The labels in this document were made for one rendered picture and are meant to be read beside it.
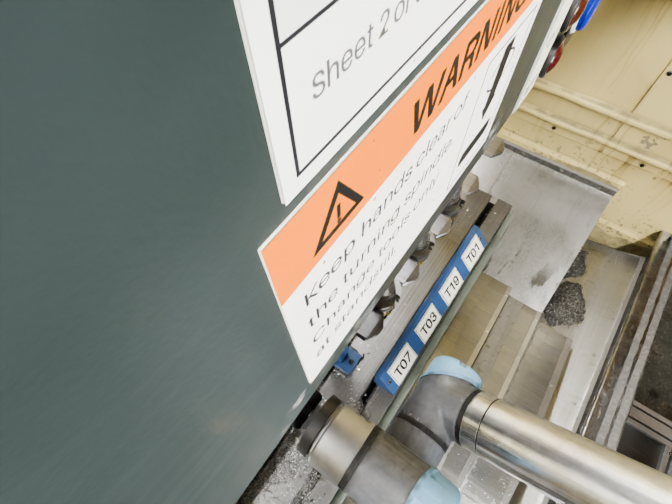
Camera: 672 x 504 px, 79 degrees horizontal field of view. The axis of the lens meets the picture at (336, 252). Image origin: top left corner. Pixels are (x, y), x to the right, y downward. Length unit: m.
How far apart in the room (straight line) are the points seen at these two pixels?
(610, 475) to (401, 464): 0.20
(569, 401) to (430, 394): 0.76
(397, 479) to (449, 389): 0.16
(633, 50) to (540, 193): 0.43
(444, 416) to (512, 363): 0.64
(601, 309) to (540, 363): 0.29
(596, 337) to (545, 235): 0.32
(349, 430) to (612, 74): 1.02
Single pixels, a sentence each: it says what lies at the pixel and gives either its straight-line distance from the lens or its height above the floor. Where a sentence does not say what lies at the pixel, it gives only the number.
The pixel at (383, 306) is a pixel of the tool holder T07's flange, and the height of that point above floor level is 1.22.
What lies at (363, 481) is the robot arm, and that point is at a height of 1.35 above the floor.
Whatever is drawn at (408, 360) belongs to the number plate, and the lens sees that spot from 0.92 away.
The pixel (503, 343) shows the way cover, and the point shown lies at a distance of 1.21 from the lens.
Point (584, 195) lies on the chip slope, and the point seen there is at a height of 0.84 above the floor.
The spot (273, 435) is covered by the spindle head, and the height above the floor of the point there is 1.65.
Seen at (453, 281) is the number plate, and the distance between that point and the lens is 1.00.
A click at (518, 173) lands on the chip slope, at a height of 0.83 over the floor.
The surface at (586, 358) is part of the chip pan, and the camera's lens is 1.36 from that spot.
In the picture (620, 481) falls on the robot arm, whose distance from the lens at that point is 0.53.
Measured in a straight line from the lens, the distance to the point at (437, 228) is 0.73.
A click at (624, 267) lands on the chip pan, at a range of 1.55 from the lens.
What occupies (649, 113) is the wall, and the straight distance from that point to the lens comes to 1.26.
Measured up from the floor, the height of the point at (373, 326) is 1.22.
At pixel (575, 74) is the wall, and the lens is 1.24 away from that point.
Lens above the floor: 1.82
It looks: 61 degrees down
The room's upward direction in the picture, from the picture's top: 3 degrees counter-clockwise
